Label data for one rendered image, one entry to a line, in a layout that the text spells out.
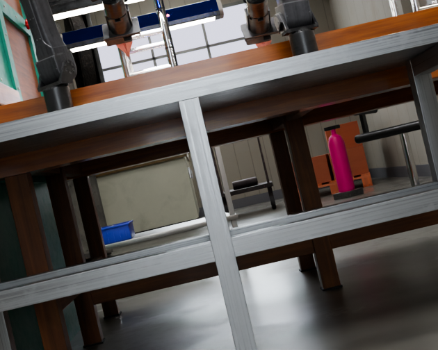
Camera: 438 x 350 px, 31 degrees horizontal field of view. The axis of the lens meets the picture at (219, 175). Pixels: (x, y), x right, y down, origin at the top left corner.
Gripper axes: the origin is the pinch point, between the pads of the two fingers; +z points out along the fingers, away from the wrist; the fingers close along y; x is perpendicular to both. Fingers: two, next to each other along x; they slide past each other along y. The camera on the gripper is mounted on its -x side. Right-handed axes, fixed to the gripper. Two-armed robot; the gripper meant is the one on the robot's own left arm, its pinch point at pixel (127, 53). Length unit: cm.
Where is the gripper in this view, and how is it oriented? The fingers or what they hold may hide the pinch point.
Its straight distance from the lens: 229.9
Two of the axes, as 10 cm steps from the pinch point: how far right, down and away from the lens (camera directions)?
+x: 1.9, 7.4, -6.5
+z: 1.3, 6.4, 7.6
